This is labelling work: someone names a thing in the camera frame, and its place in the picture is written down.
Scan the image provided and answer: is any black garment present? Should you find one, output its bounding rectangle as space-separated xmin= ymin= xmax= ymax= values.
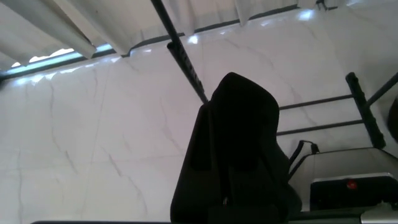
xmin=170 ymin=72 xmax=302 ymax=224

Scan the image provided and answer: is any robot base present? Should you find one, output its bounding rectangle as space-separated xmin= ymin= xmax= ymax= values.
xmin=287 ymin=147 xmax=398 ymax=224

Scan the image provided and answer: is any black clothes rack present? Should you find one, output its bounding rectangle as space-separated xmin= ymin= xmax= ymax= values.
xmin=150 ymin=0 xmax=398 ymax=149

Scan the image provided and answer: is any window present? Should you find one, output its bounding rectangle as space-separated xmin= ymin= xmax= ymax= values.
xmin=0 ymin=43 xmax=114 ymax=81

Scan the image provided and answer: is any black cable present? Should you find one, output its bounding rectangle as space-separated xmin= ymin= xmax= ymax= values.
xmin=287 ymin=139 xmax=320 ymax=181

